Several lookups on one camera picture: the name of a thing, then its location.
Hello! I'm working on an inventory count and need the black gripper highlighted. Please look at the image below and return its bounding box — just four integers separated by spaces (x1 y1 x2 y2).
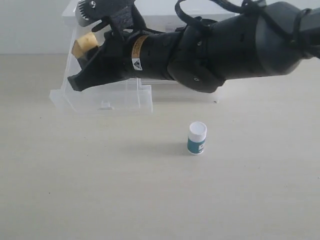
67 4 147 92

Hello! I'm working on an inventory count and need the yellow cheese wedge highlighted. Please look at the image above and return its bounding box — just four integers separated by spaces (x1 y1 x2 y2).
71 32 99 59

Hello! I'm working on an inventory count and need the clear drawer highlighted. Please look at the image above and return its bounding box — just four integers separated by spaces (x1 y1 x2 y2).
49 26 153 116

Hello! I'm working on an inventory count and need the white teal pill bottle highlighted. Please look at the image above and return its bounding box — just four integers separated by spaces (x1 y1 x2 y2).
187 121 208 155

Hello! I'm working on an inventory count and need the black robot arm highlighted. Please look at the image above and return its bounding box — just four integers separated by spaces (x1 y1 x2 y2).
67 0 320 93

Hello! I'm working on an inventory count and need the white plastic drawer cabinet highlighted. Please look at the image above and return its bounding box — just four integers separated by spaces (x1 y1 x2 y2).
62 0 236 103

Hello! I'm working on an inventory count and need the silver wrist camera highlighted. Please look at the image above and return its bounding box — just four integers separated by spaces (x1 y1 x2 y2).
75 0 112 27

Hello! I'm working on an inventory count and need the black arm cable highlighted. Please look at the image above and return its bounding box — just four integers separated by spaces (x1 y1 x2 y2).
174 0 313 51

